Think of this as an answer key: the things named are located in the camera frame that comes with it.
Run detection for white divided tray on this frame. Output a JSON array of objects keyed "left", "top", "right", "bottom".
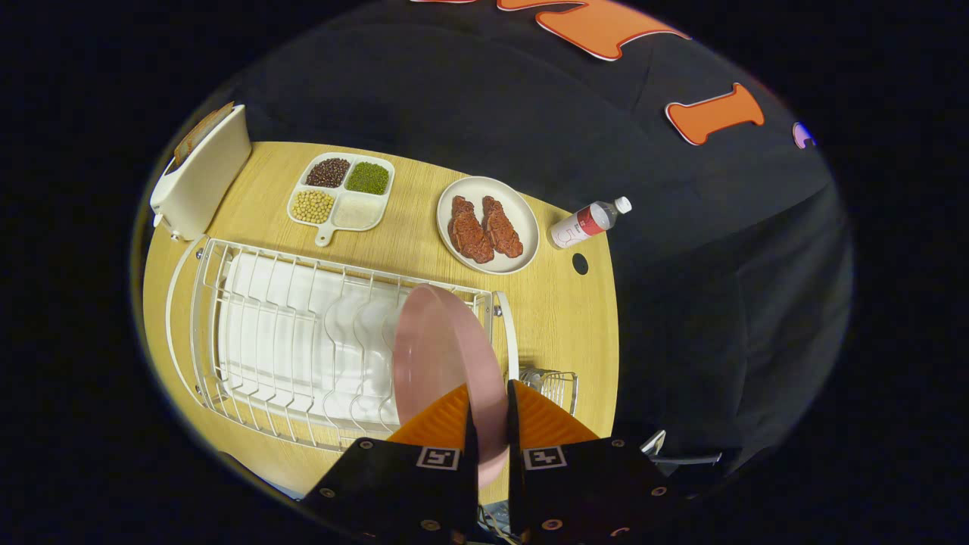
[{"left": 286, "top": 151, "right": 396, "bottom": 248}]

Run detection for clear red label bottle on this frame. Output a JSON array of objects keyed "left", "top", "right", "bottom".
[{"left": 549, "top": 196, "right": 633, "bottom": 250}]

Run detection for metal mesh basket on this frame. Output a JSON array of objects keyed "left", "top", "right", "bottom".
[{"left": 519, "top": 367, "right": 580, "bottom": 417}]

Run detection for pink plate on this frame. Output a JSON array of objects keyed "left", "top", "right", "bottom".
[{"left": 392, "top": 284, "right": 509, "bottom": 489}]

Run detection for round white plate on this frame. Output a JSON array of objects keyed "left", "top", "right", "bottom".
[{"left": 437, "top": 176, "right": 540, "bottom": 275}]

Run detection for white toaster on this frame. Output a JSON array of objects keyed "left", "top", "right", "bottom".
[{"left": 150, "top": 102, "right": 253, "bottom": 241}]

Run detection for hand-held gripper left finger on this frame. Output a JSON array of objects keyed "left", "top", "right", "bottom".
[{"left": 299, "top": 382, "right": 479, "bottom": 545}]

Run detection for dark brown beans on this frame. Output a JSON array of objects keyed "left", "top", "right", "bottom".
[{"left": 305, "top": 157, "right": 351, "bottom": 188}]

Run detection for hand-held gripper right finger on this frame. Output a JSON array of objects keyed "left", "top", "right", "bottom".
[{"left": 506, "top": 378, "right": 690, "bottom": 545}]

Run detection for brown toast slice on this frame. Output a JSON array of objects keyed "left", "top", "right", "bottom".
[{"left": 174, "top": 101, "right": 235, "bottom": 164}]

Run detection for red-brown steak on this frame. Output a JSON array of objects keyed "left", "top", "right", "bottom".
[
  {"left": 481, "top": 195, "right": 525, "bottom": 259},
  {"left": 448, "top": 195, "right": 495, "bottom": 264}
]

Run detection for green mung beans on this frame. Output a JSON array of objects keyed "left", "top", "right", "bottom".
[{"left": 346, "top": 161, "right": 390, "bottom": 195}]

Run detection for yellow soybeans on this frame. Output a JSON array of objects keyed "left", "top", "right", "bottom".
[{"left": 291, "top": 189, "right": 335, "bottom": 225}]

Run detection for white wire dish rack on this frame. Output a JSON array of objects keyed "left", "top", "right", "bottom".
[{"left": 165, "top": 236, "right": 521, "bottom": 455}]

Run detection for white rice grains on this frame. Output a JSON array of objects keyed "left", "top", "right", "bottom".
[{"left": 333, "top": 195, "right": 385, "bottom": 229}]

